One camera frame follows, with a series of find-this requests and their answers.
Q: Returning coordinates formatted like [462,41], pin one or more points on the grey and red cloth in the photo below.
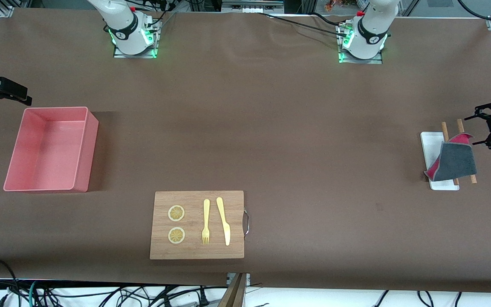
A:
[454,162]

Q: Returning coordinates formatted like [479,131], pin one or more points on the white rectangular tray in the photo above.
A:
[431,147]

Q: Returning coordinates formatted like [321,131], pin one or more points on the pink plastic bin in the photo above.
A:
[41,170]

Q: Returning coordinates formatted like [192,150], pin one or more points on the brown table cover sheet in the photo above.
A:
[313,170]

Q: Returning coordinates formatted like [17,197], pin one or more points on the orange red small object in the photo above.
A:
[335,5]

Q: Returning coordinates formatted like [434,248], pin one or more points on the lemon slice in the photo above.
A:
[176,235]
[176,213]

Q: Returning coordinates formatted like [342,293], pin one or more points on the yellow plastic fork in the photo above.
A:
[206,213]

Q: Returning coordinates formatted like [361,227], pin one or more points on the wooden cutting board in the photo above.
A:
[194,251]

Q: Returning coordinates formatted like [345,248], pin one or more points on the yellow plastic knife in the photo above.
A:
[224,221]

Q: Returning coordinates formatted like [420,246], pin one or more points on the grey metal device box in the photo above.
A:
[252,6]

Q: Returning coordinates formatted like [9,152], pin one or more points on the small metal bracket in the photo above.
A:
[229,279]

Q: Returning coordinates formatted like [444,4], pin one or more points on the wooden post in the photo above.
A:
[235,296]

